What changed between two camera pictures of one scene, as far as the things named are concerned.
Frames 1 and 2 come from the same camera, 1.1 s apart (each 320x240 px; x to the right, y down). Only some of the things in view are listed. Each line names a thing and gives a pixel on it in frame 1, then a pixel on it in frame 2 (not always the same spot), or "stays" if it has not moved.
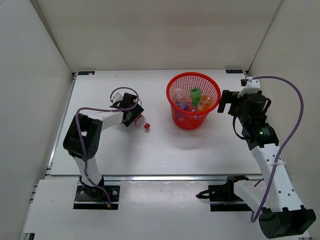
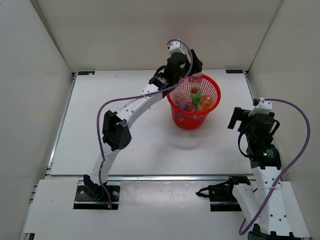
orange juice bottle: (206, 103) stays
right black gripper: (229, 97) to (239, 114)
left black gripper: (137, 111) to (197, 64)
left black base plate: (94, 198) stays
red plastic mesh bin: (192, 96) stays
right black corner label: (234, 71) stays
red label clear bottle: (140, 121) to (195, 80)
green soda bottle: (196, 94) stays
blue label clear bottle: (179, 98) stays
